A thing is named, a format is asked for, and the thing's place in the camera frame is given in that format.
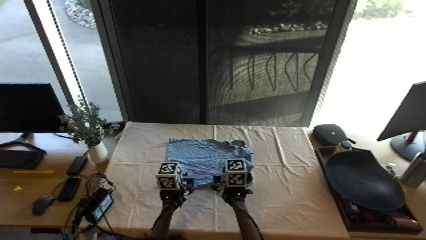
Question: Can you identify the person's right hand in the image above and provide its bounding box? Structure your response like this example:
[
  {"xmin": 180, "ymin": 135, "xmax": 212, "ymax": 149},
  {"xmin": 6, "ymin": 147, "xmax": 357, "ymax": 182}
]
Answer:
[{"xmin": 211, "ymin": 173, "xmax": 256, "ymax": 205}]

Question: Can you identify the person's left hand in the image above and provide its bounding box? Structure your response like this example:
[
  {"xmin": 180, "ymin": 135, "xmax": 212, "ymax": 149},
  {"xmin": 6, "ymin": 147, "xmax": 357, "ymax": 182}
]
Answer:
[{"xmin": 159, "ymin": 177, "xmax": 197, "ymax": 208}]

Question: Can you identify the white marker cube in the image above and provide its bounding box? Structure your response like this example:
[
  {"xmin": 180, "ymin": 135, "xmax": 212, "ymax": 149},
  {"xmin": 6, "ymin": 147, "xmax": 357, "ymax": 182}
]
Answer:
[
  {"xmin": 223, "ymin": 158, "xmax": 249, "ymax": 189},
  {"xmin": 155, "ymin": 161, "xmax": 185, "ymax": 192}
]

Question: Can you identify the blue cloth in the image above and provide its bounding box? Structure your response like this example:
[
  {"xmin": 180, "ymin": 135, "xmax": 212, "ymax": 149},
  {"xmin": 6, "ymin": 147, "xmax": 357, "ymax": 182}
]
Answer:
[{"xmin": 167, "ymin": 137, "xmax": 256, "ymax": 189}]

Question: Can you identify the white tablecloth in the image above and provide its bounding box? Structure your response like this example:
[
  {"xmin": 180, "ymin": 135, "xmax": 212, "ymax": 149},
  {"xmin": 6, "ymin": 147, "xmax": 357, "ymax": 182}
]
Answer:
[{"xmin": 97, "ymin": 121, "xmax": 353, "ymax": 240}]

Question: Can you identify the black device with screen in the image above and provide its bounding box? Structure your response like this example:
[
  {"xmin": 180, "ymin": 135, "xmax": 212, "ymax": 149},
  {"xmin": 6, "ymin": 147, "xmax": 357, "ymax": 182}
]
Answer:
[{"xmin": 83, "ymin": 187, "xmax": 116, "ymax": 225}]

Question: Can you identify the white vase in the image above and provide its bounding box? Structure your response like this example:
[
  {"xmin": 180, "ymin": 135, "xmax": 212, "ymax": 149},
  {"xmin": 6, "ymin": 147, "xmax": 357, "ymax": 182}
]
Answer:
[{"xmin": 87, "ymin": 141, "xmax": 111, "ymax": 165}]

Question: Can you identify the black smartphone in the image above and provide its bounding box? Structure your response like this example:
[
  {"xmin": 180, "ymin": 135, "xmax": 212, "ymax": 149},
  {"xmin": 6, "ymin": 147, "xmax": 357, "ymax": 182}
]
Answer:
[{"xmin": 56, "ymin": 176, "xmax": 83, "ymax": 203}]

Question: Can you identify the green leafy plant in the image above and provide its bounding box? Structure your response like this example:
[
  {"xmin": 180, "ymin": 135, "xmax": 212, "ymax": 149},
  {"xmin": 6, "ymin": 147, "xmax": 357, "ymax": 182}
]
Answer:
[{"xmin": 59, "ymin": 98, "xmax": 123, "ymax": 147}]

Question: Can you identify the small yellow-labelled bottle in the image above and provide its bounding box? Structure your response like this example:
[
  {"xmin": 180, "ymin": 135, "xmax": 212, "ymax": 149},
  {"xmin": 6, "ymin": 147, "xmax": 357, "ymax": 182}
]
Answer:
[{"xmin": 334, "ymin": 140, "xmax": 354, "ymax": 154}]

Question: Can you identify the large black oval plate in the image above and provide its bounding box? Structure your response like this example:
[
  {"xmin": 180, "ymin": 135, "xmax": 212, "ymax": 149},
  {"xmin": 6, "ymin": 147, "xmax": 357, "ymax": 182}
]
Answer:
[{"xmin": 324, "ymin": 148, "xmax": 406, "ymax": 213}]

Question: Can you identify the black computer mouse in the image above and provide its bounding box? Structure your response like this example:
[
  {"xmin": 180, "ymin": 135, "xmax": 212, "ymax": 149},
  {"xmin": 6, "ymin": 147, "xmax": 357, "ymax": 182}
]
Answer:
[{"xmin": 31, "ymin": 195, "xmax": 56, "ymax": 217}]

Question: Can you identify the yellow pencil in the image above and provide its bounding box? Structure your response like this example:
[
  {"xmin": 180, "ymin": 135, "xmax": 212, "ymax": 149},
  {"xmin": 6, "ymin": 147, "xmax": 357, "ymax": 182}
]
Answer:
[{"xmin": 11, "ymin": 169, "xmax": 56, "ymax": 176}]

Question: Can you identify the dark window screen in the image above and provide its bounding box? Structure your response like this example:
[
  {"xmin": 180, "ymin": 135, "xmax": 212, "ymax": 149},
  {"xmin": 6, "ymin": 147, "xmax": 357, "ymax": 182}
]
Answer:
[{"xmin": 89, "ymin": 0, "xmax": 360, "ymax": 127}]

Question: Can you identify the dark wooden tray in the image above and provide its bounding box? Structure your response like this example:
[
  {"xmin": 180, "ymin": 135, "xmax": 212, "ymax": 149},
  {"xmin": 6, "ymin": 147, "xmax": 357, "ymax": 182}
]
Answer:
[{"xmin": 314, "ymin": 144, "xmax": 425, "ymax": 234}]

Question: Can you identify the black keyboard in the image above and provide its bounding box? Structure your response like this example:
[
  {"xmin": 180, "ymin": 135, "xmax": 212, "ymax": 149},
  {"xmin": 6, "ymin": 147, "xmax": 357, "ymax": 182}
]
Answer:
[{"xmin": 0, "ymin": 149, "xmax": 47, "ymax": 171}]

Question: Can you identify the black monitor stand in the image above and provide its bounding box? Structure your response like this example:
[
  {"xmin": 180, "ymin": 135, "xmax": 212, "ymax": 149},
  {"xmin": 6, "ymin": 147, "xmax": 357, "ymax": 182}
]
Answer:
[{"xmin": 0, "ymin": 132, "xmax": 48, "ymax": 155}]

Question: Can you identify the black computer monitor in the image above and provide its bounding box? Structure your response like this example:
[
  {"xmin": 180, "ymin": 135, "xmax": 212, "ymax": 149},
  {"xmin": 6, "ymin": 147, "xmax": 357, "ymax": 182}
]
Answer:
[{"xmin": 0, "ymin": 82, "xmax": 68, "ymax": 134}]

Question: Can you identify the round grey monitor stand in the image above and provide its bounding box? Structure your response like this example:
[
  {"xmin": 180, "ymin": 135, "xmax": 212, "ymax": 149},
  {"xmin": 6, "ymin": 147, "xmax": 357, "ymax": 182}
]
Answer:
[{"xmin": 389, "ymin": 130, "xmax": 426, "ymax": 162}]

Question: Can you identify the silver metal bottle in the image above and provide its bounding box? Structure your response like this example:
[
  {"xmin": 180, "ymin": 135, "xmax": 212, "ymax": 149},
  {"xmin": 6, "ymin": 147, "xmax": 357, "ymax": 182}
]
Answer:
[{"xmin": 400, "ymin": 151, "xmax": 426, "ymax": 189}]

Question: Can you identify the dark tilted monitor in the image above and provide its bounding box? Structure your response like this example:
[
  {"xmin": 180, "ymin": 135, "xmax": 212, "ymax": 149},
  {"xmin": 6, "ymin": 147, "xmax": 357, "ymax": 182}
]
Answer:
[{"xmin": 376, "ymin": 81, "xmax": 426, "ymax": 143}]

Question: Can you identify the black cable bundle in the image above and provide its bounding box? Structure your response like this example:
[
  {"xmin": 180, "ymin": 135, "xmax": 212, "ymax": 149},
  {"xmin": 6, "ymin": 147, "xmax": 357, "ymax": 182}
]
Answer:
[{"xmin": 52, "ymin": 172, "xmax": 117, "ymax": 240}]

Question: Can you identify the beaded blind cord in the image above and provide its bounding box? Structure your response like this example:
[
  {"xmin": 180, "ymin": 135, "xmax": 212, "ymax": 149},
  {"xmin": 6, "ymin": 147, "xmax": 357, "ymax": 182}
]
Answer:
[{"xmin": 45, "ymin": 0, "xmax": 89, "ymax": 102}]

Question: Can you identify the grey window frame post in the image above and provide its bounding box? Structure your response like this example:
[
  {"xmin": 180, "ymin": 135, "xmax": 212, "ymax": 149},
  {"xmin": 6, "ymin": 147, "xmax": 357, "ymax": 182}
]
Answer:
[{"xmin": 23, "ymin": 0, "xmax": 87, "ymax": 105}]

